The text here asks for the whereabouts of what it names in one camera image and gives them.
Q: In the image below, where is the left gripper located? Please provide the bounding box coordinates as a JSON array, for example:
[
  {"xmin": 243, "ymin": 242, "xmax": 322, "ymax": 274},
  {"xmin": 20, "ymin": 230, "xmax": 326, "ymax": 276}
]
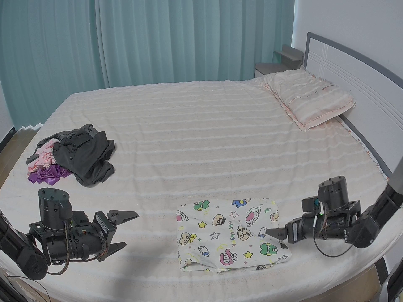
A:
[{"xmin": 62, "ymin": 210, "xmax": 140, "ymax": 262}]

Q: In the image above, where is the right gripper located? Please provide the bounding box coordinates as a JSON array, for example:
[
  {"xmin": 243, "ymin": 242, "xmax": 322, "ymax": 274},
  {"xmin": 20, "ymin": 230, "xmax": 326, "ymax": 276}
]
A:
[{"xmin": 285, "ymin": 217, "xmax": 319, "ymax": 245}]

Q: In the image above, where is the white printed pyjama top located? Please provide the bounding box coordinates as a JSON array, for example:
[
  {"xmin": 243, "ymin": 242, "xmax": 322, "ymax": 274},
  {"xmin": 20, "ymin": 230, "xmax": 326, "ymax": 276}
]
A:
[{"xmin": 176, "ymin": 198, "xmax": 292, "ymax": 275}]

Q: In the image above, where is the bed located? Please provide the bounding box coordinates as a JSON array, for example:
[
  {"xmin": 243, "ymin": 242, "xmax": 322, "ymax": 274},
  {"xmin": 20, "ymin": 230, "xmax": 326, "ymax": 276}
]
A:
[{"xmin": 0, "ymin": 32, "xmax": 403, "ymax": 302}]

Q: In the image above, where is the black shirt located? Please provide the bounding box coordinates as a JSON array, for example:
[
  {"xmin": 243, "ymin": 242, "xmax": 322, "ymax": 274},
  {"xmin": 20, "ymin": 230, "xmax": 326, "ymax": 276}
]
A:
[{"xmin": 52, "ymin": 125, "xmax": 116, "ymax": 188}]

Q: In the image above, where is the purple garment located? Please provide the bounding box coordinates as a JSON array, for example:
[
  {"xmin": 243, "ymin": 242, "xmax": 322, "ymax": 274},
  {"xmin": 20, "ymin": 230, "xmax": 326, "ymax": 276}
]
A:
[{"xmin": 28, "ymin": 165, "xmax": 73, "ymax": 185}]

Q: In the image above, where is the pink garment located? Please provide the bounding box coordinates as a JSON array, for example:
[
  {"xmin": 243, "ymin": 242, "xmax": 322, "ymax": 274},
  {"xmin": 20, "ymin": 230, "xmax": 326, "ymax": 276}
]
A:
[{"xmin": 28, "ymin": 139, "xmax": 58, "ymax": 174}]

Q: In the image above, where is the grey garment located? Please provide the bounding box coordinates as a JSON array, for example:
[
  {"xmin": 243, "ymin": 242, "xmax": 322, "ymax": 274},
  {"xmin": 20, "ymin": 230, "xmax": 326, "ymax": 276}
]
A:
[{"xmin": 26, "ymin": 125, "xmax": 95, "ymax": 167}]

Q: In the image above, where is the pale pink striped pillow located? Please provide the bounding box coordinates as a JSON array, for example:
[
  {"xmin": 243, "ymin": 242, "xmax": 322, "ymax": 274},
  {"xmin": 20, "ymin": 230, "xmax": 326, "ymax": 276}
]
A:
[{"xmin": 263, "ymin": 69, "xmax": 357, "ymax": 133}]

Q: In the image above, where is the grey bedside table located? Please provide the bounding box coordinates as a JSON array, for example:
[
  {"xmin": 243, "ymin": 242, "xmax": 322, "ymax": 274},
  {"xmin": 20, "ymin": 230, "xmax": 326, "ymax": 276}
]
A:
[{"xmin": 255, "ymin": 44, "xmax": 304, "ymax": 77}]

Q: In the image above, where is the blue-green curtain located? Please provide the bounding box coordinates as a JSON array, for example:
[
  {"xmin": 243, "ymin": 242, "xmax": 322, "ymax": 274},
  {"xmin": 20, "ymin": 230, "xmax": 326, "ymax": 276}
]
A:
[
  {"xmin": 0, "ymin": 0, "xmax": 110, "ymax": 128},
  {"xmin": 96, "ymin": 0, "xmax": 297, "ymax": 89}
]

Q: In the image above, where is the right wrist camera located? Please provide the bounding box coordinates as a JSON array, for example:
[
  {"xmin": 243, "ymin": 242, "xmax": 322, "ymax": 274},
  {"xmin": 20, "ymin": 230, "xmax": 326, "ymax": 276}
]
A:
[{"xmin": 302, "ymin": 196, "xmax": 321, "ymax": 214}]

